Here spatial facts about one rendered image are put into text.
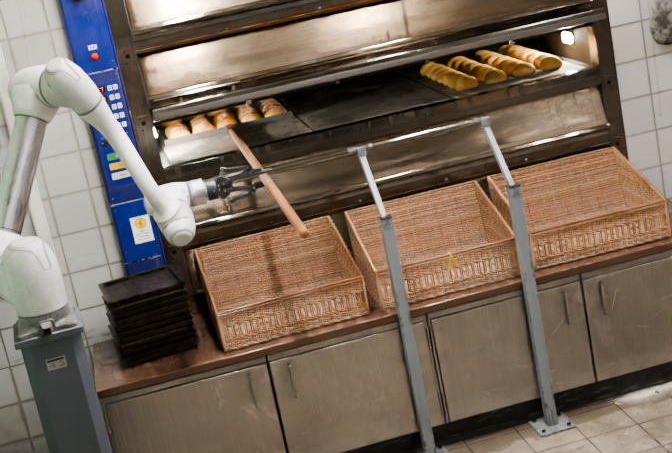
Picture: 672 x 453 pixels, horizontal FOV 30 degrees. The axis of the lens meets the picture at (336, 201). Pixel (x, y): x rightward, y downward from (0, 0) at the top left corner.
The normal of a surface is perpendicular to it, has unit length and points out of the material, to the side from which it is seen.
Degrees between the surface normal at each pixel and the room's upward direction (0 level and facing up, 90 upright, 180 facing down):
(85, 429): 90
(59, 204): 90
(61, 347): 90
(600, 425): 0
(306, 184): 70
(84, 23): 90
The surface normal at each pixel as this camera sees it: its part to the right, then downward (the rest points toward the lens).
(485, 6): 0.13, -0.12
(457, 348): 0.24, 0.24
